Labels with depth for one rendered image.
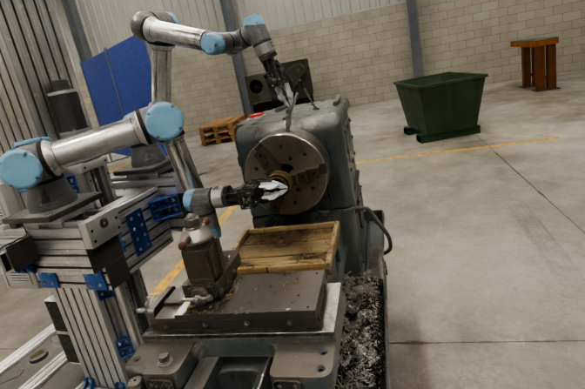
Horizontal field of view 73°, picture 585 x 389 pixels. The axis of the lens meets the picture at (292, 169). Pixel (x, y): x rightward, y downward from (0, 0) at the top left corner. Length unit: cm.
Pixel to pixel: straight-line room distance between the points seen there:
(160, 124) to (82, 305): 97
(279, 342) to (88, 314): 119
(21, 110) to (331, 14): 1023
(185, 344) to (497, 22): 1124
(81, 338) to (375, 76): 1021
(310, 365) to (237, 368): 21
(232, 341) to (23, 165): 78
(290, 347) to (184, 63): 1198
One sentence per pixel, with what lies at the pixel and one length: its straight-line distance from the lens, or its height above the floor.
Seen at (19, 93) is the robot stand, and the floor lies 155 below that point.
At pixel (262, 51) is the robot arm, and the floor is 153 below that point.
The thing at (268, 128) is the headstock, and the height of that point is 124.
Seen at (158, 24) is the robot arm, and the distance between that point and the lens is 168.
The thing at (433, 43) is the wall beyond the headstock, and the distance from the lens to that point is 1146.
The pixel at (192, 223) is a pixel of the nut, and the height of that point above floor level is 117.
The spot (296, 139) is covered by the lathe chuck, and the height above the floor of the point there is 121.
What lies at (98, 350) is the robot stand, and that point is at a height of 43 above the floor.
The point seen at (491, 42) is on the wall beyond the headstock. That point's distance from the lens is 1172.
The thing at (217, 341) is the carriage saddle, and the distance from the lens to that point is 99.
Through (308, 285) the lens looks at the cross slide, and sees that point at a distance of 98.
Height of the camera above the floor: 148
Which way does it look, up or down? 15 degrees down
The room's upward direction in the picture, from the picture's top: 11 degrees counter-clockwise
